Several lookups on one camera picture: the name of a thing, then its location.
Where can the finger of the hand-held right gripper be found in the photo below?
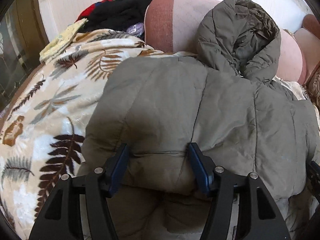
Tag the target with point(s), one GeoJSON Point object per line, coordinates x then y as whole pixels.
{"type": "Point", "coordinates": [315, 175]}

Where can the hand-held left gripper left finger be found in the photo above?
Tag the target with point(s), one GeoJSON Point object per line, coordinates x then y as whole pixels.
{"type": "Point", "coordinates": [117, 172]}

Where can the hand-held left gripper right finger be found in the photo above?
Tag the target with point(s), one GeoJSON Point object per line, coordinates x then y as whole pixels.
{"type": "Point", "coordinates": [200, 170]}

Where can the olive green puffer jacket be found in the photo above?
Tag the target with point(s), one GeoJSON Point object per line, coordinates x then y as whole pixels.
{"type": "Point", "coordinates": [175, 97]}

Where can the black clothes pile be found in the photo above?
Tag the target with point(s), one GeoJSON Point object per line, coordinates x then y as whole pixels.
{"type": "Point", "coordinates": [120, 10]}

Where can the cream lace cloth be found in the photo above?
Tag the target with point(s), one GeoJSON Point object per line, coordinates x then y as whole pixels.
{"type": "Point", "coordinates": [295, 86]}

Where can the leaf-printed fleece blanket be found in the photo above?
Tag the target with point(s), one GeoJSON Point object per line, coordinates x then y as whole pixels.
{"type": "Point", "coordinates": [50, 110]}

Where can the brown patterned cushion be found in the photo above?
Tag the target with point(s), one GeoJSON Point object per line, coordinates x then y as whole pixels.
{"type": "Point", "coordinates": [315, 82]}

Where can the pale yellow cloth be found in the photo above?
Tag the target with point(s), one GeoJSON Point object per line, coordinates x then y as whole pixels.
{"type": "Point", "coordinates": [62, 40]}

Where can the shiny purple bag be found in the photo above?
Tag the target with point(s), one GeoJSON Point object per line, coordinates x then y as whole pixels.
{"type": "Point", "coordinates": [136, 30]}

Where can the pink sofa backrest cushion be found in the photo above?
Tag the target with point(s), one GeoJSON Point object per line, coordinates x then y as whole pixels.
{"type": "Point", "coordinates": [175, 22]}

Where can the wooden glass door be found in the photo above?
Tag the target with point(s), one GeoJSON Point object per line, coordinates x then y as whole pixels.
{"type": "Point", "coordinates": [17, 42]}

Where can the red garment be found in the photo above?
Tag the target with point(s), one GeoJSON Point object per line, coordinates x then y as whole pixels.
{"type": "Point", "coordinates": [86, 8]}

